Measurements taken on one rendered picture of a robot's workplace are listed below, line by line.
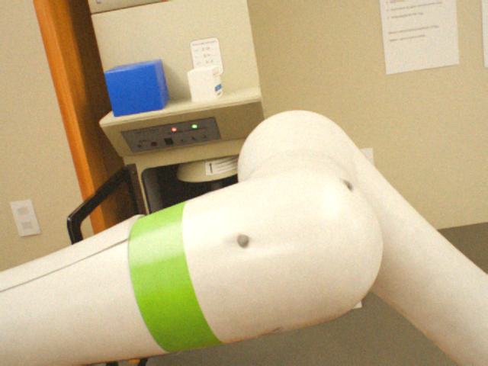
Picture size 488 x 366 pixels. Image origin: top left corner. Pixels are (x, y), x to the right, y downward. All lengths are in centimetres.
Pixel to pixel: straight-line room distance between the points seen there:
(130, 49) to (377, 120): 79
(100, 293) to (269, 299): 13
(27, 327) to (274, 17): 131
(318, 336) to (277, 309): 96
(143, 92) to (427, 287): 71
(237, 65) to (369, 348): 66
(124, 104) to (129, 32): 17
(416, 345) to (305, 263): 94
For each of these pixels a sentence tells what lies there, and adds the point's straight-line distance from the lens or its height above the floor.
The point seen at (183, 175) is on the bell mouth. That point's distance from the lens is 134.
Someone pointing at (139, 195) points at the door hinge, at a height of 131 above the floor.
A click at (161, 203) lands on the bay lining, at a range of 145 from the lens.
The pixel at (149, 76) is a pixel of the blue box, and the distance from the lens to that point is 114.
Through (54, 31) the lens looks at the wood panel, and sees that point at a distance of 120.
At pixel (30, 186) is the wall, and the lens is 187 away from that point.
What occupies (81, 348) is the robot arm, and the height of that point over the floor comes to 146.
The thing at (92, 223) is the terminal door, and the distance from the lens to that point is 110.
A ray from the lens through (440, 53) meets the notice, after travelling 174.
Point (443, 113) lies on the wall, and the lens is 178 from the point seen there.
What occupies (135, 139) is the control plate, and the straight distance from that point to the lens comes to 121.
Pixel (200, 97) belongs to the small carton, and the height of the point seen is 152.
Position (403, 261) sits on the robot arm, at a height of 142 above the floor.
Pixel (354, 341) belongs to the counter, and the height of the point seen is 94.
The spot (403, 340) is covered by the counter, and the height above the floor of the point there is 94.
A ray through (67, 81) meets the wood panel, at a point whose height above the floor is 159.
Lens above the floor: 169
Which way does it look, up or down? 18 degrees down
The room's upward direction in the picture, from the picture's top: 9 degrees counter-clockwise
